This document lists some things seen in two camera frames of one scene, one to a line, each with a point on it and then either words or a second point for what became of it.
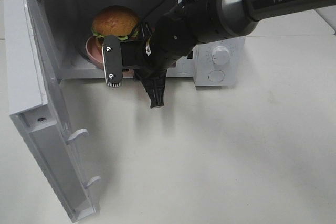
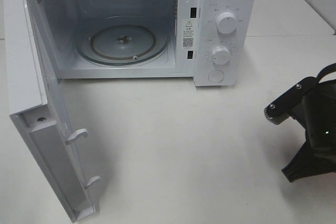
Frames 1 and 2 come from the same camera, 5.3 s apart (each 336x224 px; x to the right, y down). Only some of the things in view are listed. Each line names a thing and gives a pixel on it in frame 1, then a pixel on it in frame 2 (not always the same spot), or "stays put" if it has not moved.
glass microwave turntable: x=82 y=51 → x=122 y=40
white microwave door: x=38 y=105 stays put
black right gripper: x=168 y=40 → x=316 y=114
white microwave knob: x=221 y=55 stays put
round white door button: x=216 y=76 stays put
